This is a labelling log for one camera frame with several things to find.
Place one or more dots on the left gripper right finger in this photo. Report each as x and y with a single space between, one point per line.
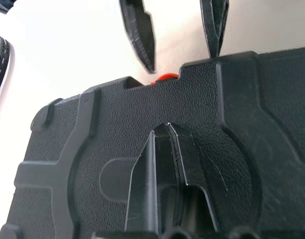
192 174

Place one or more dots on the black plastic tool case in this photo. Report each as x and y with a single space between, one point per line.
117 112

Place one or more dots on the black white perforated round object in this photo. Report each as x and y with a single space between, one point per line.
3 64

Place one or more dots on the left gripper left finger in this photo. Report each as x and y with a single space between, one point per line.
152 174

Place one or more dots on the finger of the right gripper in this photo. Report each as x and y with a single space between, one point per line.
139 32
214 25

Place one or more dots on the dark striped object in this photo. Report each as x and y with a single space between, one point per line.
3 5

